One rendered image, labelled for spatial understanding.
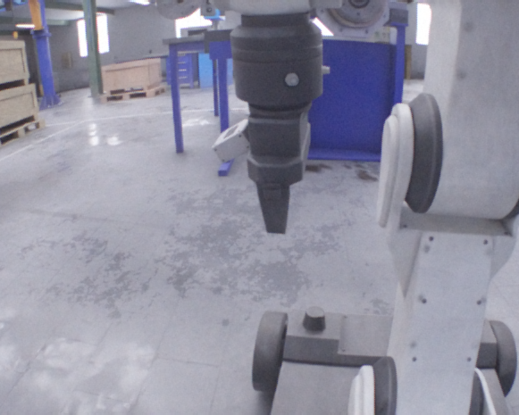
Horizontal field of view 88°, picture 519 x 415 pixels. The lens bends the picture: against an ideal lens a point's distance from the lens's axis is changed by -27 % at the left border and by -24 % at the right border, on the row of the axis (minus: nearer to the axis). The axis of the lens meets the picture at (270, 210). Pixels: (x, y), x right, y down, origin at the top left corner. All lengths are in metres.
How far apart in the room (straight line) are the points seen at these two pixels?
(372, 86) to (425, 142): 2.10
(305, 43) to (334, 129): 2.15
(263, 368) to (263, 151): 0.48
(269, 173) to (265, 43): 0.12
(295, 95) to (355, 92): 2.12
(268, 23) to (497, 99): 0.23
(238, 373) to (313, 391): 0.29
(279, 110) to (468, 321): 0.33
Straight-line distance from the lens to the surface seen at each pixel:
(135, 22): 15.50
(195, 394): 0.86
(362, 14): 2.14
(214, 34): 2.02
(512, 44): 0.35
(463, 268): 0.43
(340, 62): 2.39
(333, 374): 0.68
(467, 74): 0.34
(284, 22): 0.31
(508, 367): 0.81
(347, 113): 2.43
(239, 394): 0.85
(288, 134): 0.32
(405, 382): 0.45
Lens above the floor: 0.72
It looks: 27 degrees down
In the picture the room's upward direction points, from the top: 1 degrees counter-clockwise
